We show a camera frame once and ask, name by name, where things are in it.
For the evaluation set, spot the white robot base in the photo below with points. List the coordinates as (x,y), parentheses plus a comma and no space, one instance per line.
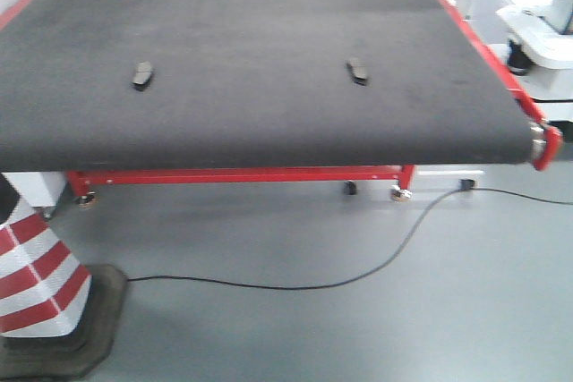
(533,39)

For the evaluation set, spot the red white traffic cone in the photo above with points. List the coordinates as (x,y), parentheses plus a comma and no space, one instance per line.
(58,316)

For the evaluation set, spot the dark grey brake pad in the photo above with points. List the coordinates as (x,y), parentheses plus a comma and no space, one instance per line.
(142,75)
(357,70)

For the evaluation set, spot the red conveyor frame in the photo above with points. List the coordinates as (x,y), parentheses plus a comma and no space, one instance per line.
(313,131)

